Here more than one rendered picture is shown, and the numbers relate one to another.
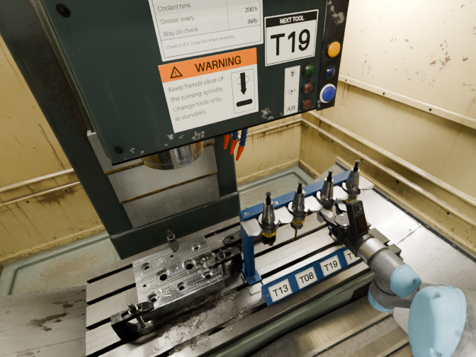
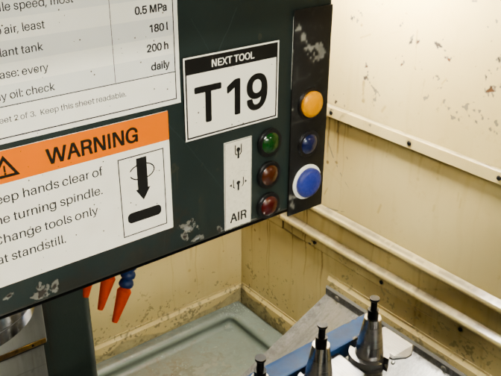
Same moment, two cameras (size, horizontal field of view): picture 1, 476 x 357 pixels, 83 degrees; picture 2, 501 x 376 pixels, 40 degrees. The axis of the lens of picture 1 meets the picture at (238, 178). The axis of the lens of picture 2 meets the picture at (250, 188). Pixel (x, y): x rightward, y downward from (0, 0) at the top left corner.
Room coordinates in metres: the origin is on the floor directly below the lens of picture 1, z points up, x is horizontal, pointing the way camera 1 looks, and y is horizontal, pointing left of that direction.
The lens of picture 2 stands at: (-0.05, 0.04, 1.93)
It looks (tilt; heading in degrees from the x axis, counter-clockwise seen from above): 26 degrees down; 343
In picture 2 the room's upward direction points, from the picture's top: straight up
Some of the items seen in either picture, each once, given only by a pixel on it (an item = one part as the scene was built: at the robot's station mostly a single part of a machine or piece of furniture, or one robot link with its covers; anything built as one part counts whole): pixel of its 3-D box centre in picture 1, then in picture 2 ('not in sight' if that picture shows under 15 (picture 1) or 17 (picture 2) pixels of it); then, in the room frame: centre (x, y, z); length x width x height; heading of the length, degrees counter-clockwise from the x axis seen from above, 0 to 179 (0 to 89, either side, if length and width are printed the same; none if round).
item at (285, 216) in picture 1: (283, 215); not in sight; (0.61, -0.13, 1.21); 0.07 x 0.05 x 0.01; 21
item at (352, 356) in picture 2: (350, 188); (368, 358); (0.71, -0.39, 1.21); 0.06 x 0.06 x 0.03
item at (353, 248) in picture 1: (350, 233); not in sight; (0.55, -0.33, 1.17); 0.12 x 0.08 x 0.09; 21
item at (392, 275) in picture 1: (393, 273); not in sight; (0.40, -0.39, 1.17); 0.11 x 0.08 x 0.09; 21
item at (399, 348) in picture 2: (363, 183); (391, 345); (0.73, -0.44, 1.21); 0.07 x 0.05 x 0.01; 21
